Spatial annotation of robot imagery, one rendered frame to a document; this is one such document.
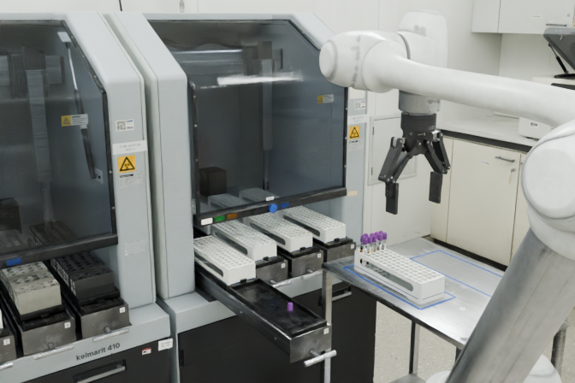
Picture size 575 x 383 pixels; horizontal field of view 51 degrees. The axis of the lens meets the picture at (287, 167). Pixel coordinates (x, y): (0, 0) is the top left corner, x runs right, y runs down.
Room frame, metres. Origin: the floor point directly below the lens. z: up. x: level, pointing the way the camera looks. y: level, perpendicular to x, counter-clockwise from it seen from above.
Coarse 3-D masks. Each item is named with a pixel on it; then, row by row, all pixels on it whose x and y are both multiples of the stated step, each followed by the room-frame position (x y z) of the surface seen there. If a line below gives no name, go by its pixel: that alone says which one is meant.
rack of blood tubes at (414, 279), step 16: (368, 256) 1.75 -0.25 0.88; (384, 256) 1.76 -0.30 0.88; (400, 256) 1.75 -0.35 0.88; (368, 272) 1.74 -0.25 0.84; (384, 272) 1.76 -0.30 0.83; (400, 272) 1.64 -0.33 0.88; (416, 272) 1.65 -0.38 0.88; (432, 272) 1.64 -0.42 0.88; (400, 288) 1.62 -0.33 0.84; (416, 288) 1.57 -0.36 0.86; (432, 288) 1.58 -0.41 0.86
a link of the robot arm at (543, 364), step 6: (540, 360) 1.03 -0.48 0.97; (546, 360) 1.03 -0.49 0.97; (534, 366) 1.00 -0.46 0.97; (540, 366) 1.00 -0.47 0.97; (546, 366) 1.00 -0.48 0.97; (552, 366) 1.02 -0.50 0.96; (534, 372) 0.99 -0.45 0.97; (540, 372) 0.99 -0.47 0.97; (546, 372) 0.99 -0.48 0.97; (552, 372) 1.00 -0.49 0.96; (528, 378) 0.98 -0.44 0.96; (534, 378) 0.98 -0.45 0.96; (540, 378) 0.98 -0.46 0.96; (546, 378) 0.98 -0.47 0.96; (552, 378) 0.99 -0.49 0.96; (558, 378) 1.00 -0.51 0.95
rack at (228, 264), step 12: (204, 240) 1.93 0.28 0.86; (216, 240) 1.94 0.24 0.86; (204, 252) 1.83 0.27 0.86; (216, 252) 1.83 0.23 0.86; (228, 252) 1.83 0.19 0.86; (204, 264) 1.81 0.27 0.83; (216, 264) 1.74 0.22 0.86; (228, 264) 1.74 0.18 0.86; (240, 264) 1.74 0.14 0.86; (252, 264) 1.74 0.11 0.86; (216, 276) 1.74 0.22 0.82; (228, 276) 1.69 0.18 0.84; (240, 276) 1.71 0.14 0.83; (252, 276) 1.73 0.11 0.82
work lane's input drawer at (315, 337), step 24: (216, 288) 1.71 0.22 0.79; (240, 288) 1.69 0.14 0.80; (264, 288) 1.69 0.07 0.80; (240, 312) 1.59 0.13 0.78; (264, 312) 1.51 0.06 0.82; (288, 312) 1.54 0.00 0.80; (312, 312) 1.51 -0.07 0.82; (264, 336) 1.49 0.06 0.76; (288, 336) 1.40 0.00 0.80; (312, 336) 1.43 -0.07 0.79; (312, 360) 1.38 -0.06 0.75
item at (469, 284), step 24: (408, 240) 2.05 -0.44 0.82; (336, 264) 1.83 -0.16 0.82; (432, 264) 1.84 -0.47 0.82; (456, 264) 1.84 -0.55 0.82; (480, 264) 1.84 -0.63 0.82; (360, 288) 1.67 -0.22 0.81; (384, 288) 1.66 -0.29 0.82; (456, 288) 1.66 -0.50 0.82; (480, 288) 1.66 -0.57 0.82; (408, 312) 1.51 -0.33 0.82; (432, 312) 1.51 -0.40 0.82; (456, 312) 1.51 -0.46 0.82; (480, 312) 1.51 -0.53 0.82; (456, 336) 1.38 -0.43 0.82; (552, 360) 1.59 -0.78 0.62
